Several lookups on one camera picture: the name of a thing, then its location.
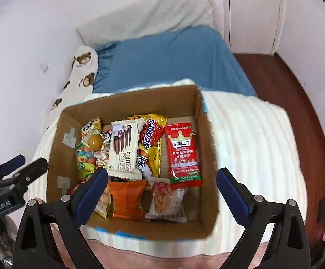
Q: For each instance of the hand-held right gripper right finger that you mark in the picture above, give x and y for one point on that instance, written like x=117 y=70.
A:
x=232 y=196

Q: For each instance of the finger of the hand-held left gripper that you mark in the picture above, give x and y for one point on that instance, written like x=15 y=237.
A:
x=11 y=163
x=31 y=172

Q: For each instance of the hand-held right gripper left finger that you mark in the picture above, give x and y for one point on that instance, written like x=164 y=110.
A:
x=91 y=196

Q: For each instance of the white yellow biscuit packet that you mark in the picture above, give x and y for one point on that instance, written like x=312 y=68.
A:
x=105 y=201

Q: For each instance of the orange snack packet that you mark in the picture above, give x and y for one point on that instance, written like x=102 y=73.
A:
x=127 y=199

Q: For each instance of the colourful candy bag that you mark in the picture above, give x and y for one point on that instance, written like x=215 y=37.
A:
x=85 y=159

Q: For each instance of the brown cardboard box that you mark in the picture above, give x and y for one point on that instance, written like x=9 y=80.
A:
x=204 y=157

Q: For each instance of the white chocolate biscuit packet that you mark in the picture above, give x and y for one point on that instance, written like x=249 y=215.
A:
x=124 y=148

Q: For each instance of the white granola bar packet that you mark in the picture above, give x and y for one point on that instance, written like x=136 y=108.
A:
x=165 y=201

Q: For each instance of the yellow instant noodle packet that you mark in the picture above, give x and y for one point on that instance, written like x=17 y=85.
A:
x=151 y=143

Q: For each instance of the small red snack packet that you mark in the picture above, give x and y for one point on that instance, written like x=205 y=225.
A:
x=78 y=187

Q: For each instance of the white bear print pillow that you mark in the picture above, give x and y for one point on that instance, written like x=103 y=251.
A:
x=81 y=75

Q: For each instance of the blue bed sheet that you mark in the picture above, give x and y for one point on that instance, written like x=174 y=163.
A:
x=173 y=61

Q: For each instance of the white door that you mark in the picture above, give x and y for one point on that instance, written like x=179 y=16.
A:
x=254 y=14

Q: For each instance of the grey pillow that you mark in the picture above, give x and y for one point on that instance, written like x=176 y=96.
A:
x=151 y=16

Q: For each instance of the small white wall hook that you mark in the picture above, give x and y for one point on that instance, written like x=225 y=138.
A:
x=44 y=67

